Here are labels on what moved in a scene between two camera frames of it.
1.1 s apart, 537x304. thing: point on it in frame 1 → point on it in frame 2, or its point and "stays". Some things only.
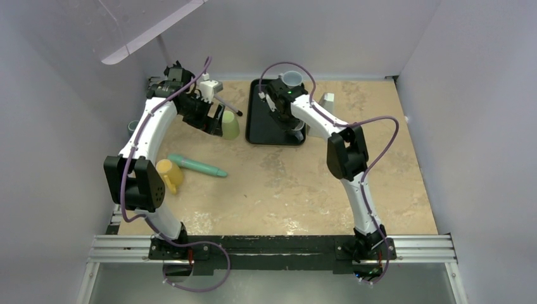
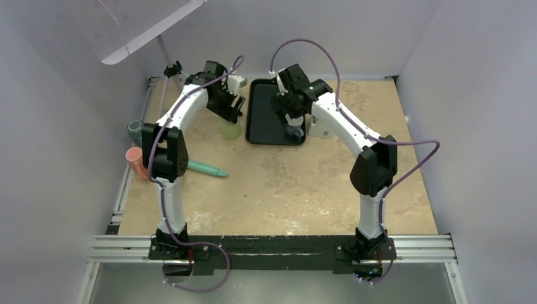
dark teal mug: x=131 y=127 stays
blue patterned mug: x=297 y=130 stays
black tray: x=261 y=128 stays
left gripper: x=206 y=123 → x=228 y=113
